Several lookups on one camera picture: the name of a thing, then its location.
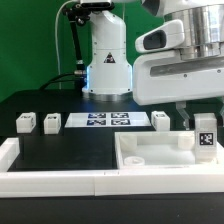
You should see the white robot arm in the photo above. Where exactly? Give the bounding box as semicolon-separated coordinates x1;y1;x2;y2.
81;0;224;121

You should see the white square table top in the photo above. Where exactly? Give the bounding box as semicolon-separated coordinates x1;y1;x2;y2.
115;131;224;171

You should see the white U-shaped fence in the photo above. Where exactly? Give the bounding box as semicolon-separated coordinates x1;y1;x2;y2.
0;138;224;198

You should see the white cable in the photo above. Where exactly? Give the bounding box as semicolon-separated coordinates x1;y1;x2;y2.
54;0;78;90

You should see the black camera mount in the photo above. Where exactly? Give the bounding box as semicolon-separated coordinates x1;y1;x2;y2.
62;0;114;26

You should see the black cable bundle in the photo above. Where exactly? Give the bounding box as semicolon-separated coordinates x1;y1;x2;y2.
39;19;88;92

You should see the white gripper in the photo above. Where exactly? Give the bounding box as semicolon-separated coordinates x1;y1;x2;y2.
133;19;224;130

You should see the white marker sheet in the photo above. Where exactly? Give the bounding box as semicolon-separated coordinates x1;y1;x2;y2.
65;112;151;128

